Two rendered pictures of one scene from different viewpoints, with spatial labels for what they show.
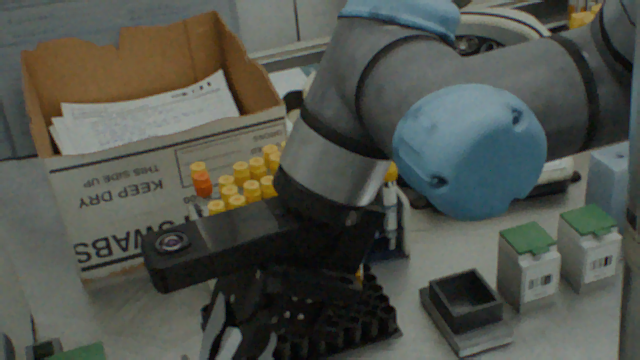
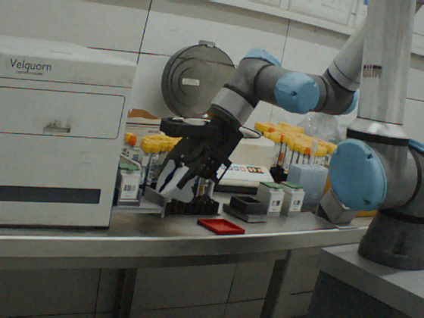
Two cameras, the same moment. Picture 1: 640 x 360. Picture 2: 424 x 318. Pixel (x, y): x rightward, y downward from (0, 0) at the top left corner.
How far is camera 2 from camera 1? 102 cm
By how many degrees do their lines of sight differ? 31
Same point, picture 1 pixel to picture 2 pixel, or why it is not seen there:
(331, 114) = (240, 85)
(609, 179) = (298, 173)
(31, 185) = not seen: hidden behind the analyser
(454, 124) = (299, 78)
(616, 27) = (333, 71)
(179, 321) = not seen: hidden behind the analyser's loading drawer
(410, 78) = (279, 70)
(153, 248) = (169, 120)
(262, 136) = (151, 131)
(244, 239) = (201, 125)
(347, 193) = (241, 115)
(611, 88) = (331, 89)
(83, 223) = not seen: hidden behind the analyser
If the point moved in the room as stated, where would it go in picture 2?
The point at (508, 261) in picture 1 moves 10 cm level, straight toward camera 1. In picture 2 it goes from (263, 194) to (271, 206)
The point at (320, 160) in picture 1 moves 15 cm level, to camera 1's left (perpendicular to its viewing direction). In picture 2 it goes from (234, 101) to (158, 88)
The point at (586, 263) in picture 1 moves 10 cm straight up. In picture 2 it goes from (291, 201) to (302, 157)
